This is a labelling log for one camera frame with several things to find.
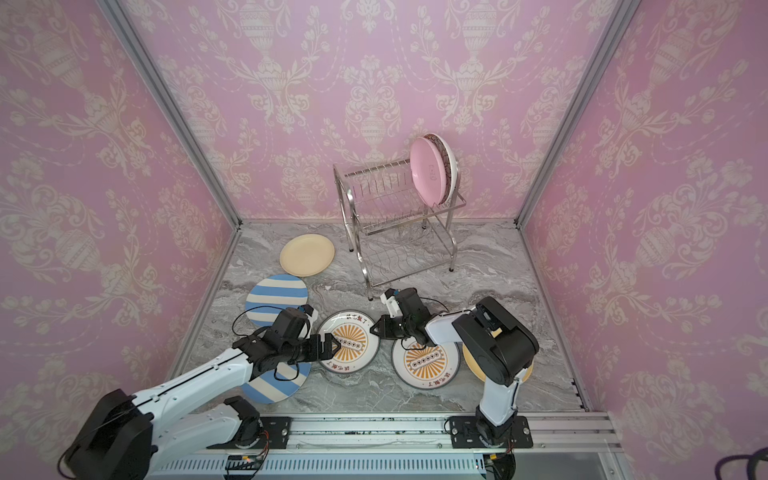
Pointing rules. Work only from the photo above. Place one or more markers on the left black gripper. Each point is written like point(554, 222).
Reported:
point(318, 353)

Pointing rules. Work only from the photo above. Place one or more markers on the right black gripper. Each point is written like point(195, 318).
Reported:
point(392, 325)

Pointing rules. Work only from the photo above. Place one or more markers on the sunburst pattern plate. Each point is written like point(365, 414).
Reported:
point(424, 367)
point(359, 347)

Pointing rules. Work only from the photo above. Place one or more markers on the chrome wire dish rack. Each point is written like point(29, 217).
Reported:
point(389, 228)

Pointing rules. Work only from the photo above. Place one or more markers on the pink bear plate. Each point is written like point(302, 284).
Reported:
point(428, 171)

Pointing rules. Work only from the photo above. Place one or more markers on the petal pattern plate orange rim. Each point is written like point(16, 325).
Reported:
point(449, 163)

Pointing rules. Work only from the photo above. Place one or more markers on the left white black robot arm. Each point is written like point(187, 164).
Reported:
point(128, 436)

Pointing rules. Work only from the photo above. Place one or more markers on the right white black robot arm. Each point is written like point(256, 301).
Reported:
point(501, 345)

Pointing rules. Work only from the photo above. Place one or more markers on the blue striped plate front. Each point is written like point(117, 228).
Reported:
point(278, 384)

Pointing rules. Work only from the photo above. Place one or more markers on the blue striped plate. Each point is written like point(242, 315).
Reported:
point(278, 384)
point(271, 295)

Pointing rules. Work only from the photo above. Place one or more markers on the blue striped plate rear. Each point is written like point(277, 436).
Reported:
point(271, 295)

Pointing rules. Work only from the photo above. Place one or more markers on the yellow plate right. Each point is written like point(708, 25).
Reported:
point(480, 375)

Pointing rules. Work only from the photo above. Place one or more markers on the cream plate back left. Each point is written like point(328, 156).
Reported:
point(307, 255)

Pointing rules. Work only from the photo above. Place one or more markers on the black object bottom right corner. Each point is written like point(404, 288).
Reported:
point(750, 463)

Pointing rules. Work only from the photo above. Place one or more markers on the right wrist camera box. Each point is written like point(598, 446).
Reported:
point(389, 300)

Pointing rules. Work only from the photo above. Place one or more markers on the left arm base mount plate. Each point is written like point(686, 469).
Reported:
point(275, 432)

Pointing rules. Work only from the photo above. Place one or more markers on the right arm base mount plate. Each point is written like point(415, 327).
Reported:
point(474, 432)

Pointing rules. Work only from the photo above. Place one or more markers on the aluminium front rail frame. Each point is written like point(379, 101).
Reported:
point(415, 446)

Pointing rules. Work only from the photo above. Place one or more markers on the right aluminium corner post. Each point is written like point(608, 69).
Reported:
point(616, 27)

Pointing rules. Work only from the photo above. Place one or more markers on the aluminium corner post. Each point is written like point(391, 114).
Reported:
point(616, 27)
point(148, 69)

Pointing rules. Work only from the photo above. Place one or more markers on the left aluminium corner post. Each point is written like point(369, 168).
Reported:
point(148, 69)

